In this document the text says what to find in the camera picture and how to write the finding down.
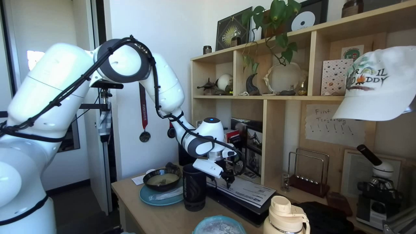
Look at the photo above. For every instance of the black and white microscope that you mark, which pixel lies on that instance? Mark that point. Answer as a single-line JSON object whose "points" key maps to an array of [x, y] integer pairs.
{"points": [[378, 191]]}

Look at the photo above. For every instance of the shark figurine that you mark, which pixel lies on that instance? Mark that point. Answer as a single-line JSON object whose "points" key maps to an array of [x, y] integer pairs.
{"points": [[208, 86]]}

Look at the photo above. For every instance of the card with green circle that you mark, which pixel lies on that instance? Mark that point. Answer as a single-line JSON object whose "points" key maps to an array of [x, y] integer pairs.
{"points": [[352, 52]]}

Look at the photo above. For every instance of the framed certificate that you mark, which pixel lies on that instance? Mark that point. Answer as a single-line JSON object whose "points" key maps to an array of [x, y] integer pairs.
{"points": [[354, 172]]}

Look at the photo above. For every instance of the black tumbler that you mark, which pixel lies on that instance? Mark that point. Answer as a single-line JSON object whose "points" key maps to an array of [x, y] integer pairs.
{"points": [[194, 188]]}

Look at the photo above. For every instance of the small glass bottle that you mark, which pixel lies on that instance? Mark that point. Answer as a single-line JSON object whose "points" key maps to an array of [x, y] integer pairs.
{"points": [[302, 89]]}

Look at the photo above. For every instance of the white egg ornament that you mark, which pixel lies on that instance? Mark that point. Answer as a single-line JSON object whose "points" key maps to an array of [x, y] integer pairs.
{"points": [[224, 81]]}

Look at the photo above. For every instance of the white paper slip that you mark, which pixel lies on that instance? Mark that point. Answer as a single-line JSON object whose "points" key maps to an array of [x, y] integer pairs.
{"points": [[139, 178]]}

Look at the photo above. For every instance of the white shell dish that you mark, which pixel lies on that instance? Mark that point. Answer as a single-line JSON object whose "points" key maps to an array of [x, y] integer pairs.
{"points": [[284, 78]]}

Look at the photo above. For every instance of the dotted greeting card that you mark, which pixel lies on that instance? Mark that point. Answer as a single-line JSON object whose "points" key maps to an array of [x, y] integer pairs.
{"points": [[334, 78]]}

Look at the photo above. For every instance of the small dark jar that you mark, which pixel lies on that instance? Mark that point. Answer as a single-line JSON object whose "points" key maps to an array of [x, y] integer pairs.
{"points": [[207, 49]]}

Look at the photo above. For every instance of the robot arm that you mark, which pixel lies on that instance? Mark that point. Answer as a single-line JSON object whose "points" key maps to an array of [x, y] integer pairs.
{"points": [[42, 97]]}

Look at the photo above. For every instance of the row of books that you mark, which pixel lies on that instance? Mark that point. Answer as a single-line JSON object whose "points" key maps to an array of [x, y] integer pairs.
{"points": [[232, 136]]}

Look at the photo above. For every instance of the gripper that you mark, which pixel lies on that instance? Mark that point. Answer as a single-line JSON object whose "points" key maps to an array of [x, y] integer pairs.
{"points": [[234, 166]]}

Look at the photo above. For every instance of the clear plastic wrapper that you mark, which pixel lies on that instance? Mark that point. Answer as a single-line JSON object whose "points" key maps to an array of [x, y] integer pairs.
{"points": [[167, 195]]}

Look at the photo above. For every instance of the black bowl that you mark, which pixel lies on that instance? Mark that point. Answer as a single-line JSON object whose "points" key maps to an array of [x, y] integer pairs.
{"points": [[162, 180]]}

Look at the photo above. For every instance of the handwritten paper note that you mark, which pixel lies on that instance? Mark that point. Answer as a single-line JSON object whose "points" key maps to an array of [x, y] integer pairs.
{"points": [[331, 126]]}

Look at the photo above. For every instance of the white printed paper sheet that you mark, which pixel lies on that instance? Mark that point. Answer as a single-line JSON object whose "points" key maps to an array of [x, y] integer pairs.
{"points": [[247, 191]]}

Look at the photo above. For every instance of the medal on red ribbon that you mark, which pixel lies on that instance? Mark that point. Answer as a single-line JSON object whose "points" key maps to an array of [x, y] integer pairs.
{"points": [[171, 132], [143, 110]]}

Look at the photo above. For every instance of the cream water bottle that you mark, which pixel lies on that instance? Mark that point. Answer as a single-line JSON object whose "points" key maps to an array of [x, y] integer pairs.
{"points": [[284, 217]]}

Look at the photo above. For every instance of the black curved horn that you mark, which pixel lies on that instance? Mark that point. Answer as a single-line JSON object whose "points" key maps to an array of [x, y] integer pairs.
{"points": [[251, 86]]}

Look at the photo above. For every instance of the brown leather wallet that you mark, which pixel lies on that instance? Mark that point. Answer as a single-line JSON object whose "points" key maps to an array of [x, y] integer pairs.
{"points": [[339, 203]]}

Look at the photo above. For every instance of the wooden shelf unit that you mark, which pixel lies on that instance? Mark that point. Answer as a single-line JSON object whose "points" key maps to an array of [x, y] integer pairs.
{"points": [[273, 130]]}

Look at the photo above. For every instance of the camera on mount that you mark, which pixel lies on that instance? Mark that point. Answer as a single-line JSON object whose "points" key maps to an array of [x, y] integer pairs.
{"points": [[104, 97]]}

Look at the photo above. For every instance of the small clear glass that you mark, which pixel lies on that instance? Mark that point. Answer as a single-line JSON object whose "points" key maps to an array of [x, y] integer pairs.
{"points": [[285, 183]]}

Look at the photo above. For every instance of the green potted plant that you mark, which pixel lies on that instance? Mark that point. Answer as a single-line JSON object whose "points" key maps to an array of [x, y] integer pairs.
{"points": [[279, 13]]}

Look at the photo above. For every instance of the swinging balls desk toy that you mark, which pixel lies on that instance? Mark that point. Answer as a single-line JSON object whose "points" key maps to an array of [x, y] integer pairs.
{"points": [[308, 185]]}

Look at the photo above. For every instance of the black cloth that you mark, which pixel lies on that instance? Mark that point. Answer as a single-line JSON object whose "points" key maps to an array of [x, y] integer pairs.
{"points": [[325, 217]]}

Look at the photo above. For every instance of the blue lidded bowl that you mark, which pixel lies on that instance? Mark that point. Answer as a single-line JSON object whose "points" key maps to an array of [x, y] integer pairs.
{"points": [[219, 226]]}

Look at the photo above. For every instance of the blue plate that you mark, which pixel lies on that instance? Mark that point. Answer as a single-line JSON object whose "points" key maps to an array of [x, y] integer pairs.
{"points": [[149, 196]]}

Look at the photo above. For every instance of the white printed cap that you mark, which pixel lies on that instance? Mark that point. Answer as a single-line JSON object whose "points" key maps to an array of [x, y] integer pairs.
{"points": [[380, 87]]}

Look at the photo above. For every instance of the brown jar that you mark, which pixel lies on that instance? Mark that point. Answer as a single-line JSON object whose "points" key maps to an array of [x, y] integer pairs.
{"points": [[352, 8]]}

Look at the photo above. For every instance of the black framed poster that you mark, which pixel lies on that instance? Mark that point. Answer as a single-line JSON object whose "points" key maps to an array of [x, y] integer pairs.
{"points": [[232, 29]]}

